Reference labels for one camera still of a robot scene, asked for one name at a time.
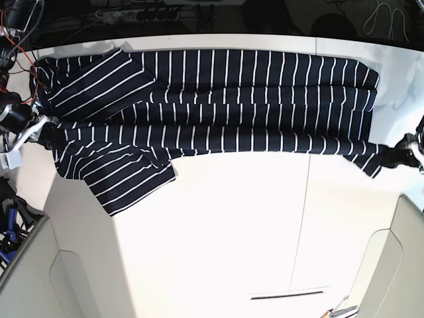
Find grey panel left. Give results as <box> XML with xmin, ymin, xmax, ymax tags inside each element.
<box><xmin>0</xmin><ymin>215</ymin><xmax>83</xmax><ymax>318</ymax></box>

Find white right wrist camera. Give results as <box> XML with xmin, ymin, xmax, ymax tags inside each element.
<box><xmin>0</xmin><ymin>150</ymin><xmax>22</xmax><ymax>170</ymax></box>

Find grey panel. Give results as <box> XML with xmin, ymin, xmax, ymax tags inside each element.
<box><xmin>0</xmin><ymin>215</ymin><xmax>83</xmax><ymax>318</ymax></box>
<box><xmin>345</xmin><ymin>195</ymin><xmax>423</xmax><ymax>317</ymax></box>

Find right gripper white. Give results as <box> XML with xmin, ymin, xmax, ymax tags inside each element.
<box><xmin>6</xmin><ymin>115</ymin><xmax>62</xmax><ymax>154</ymax></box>

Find tools at table edge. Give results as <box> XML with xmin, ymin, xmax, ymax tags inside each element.
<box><xmin>321</xmin><ymin>295</ymin><xmax>358</xmax><ymax>318</ymax></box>

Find grey panel right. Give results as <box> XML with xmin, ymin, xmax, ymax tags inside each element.
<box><xmin>345</xmin><ymin>195</ymin><xmax>423</xmax><ymax>317</ymax></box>

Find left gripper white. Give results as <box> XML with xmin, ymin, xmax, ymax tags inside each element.
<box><xmin>380</xmin><ymin>132</ymin><xmax>423</xmax><ymax>172</ymax></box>

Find blue black items in bin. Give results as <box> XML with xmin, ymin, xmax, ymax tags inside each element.
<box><xmin>1</xmin><ymin>176</ymin><xmax>42</xmax><ymax>270</ymax></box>

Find navy white striped T-shirt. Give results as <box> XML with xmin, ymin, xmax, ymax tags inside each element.
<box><xmin>29</xmin><ymin>49</ymin><xmax>385</xmax><ymax>215</ymax></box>

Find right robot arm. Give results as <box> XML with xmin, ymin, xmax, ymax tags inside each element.
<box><xmin>1</xmin><ymin>1</ymin><xmax>59</xmax><ymax>154</ymax></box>

